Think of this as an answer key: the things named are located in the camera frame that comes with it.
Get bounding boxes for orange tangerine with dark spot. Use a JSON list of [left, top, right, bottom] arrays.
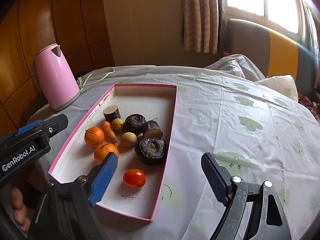
[[94, 142, 119, 165]]

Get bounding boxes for small orange carrot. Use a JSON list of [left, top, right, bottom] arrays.
[[101, 121, 117, 143]]

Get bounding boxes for eggplant piece speckled cut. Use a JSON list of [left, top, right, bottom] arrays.
[[103, 105, 121, 123]]

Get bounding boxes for tan longan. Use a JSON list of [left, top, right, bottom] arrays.
[[111, 118, 124, 131], [120, 132, 137, 147]]

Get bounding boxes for pink shallow box tray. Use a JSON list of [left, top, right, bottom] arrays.
[[48, 83, 177, 222]]

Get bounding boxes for red tomato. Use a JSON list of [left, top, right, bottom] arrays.
[[123, 168, 146, 189]]

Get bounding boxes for dark ridged fruit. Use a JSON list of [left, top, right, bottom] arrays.
[[135, 137, 167, 166], [124, 114, 146, 134]]

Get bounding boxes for eggplant piece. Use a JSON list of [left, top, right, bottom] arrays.
[[142, 120, 163, 139]]

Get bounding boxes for dark ridged fruit front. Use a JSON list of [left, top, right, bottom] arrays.
[[135, 137, 167, 166]]

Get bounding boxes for person's left hand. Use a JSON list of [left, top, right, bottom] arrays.
[[10, 187, 31, 232]]

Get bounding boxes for pink electric kettle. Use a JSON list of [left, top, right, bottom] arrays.
[[34, 43, 80, 112]]

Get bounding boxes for white green patterned tablecloth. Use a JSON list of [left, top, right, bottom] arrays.
[[37, 66, 319, 239]]

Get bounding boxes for white patterned pillow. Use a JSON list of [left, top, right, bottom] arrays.
[[256, 75, 298, 102]]

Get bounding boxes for grey yellow teal sofa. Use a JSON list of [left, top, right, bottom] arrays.
[[227, 18, 316, 97]]

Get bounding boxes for beige right curtain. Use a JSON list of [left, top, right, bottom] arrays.
[[307, 7, 319, 89]]

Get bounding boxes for beige striped left curtain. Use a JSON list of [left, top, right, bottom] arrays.
[[183, 0, 219, 54]]

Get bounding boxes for white power cord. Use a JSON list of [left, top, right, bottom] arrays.
[[77, 66, 116, 88]]

